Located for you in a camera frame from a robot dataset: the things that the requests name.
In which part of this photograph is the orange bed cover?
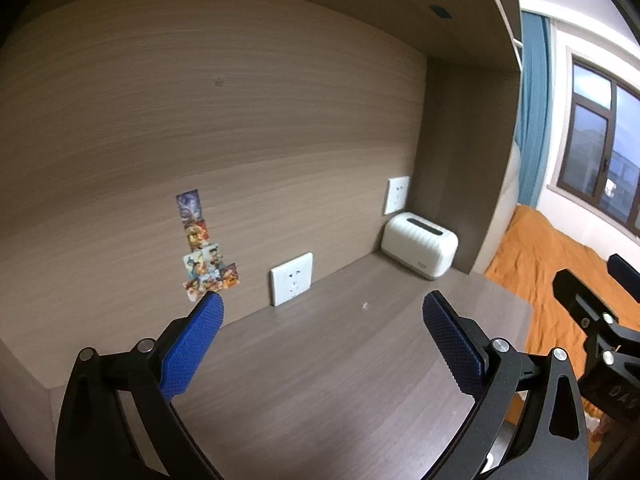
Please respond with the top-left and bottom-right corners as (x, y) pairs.
(482, 202), (640, 456)

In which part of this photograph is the dark framed window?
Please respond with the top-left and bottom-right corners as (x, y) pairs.
(556, 56), (639, 236)

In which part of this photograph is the white wall socket right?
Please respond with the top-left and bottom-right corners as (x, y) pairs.
(383, 176), (410, 216)

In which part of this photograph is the wooden shelf unit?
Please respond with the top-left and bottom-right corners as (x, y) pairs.
(0, 0), (524, 391)

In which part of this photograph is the white wall socket left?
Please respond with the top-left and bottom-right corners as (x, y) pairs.
(270, 252), (314, 307)

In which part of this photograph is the white wall socket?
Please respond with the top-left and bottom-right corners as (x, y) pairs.
(270, 252), (314, 307)
(383, 176), (410, 216)

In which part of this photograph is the sticker strip on wall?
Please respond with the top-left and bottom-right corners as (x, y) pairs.
(176, 190), (240, 302)

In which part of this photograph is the white tissue box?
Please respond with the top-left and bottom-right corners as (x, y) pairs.
(381, 212), (459, 280)

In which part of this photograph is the blue curtain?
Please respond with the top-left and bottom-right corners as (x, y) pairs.
(514, 12), (552, 208)

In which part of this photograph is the beige bed headboard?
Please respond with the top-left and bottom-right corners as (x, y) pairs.
(472, 142), (521, 274)

